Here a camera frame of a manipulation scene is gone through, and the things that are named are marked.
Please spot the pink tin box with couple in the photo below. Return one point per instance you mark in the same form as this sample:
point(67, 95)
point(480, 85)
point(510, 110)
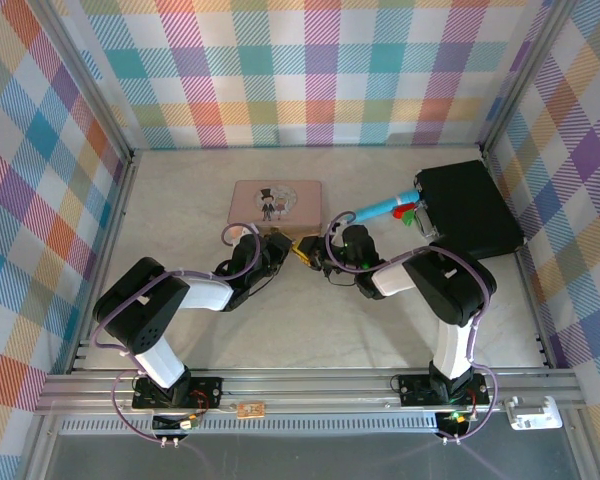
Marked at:
point(275, 205)

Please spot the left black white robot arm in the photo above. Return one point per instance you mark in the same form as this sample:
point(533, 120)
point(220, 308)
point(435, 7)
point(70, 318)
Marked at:
point(145, 305)

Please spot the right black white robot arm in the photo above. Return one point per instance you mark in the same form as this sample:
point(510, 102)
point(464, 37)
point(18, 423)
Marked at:
point(450, 285)

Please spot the teal pen-shaped toy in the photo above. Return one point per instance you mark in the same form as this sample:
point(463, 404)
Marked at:
point(380, 210)

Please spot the red toy block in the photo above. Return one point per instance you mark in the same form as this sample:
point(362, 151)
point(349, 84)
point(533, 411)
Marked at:
point(399, 212)

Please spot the black hard case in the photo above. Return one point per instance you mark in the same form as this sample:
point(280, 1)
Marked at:
point(470, 205)

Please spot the small orange circuit board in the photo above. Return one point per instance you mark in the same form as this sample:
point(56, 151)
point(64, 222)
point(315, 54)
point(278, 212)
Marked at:
point(250, 410)

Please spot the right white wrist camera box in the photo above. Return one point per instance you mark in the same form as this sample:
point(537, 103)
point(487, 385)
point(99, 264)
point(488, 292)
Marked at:
point(335, 240)

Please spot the aluminium frame rail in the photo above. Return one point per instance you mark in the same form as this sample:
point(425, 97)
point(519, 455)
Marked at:
point(305, 387)

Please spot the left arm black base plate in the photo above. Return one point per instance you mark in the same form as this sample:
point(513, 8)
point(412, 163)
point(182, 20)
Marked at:
point(205, 390)

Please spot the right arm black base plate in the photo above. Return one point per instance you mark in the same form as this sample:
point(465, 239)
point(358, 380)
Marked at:
point(415, 390)

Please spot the aluminium corner post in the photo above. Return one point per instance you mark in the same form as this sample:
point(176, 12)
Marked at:
point(527, 75)
point(87, 85)

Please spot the white plastic bracket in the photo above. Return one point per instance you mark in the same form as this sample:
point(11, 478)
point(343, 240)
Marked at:
point(535, 415)

